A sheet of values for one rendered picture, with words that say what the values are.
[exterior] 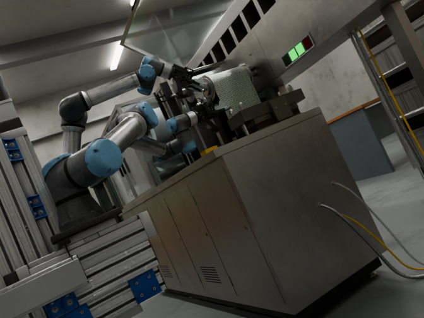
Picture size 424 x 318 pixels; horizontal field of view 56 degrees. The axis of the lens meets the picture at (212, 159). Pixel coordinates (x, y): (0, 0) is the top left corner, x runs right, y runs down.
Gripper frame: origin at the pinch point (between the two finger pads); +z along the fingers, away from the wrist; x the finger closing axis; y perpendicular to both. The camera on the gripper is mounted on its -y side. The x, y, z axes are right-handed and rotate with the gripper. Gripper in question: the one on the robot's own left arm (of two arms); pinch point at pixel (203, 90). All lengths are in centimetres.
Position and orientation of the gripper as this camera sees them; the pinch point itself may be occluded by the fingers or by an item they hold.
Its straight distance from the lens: 220.4
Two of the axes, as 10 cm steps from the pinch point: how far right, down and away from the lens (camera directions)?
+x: -3.8, 2.3, 9.0
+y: 2.1, -9.2, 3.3
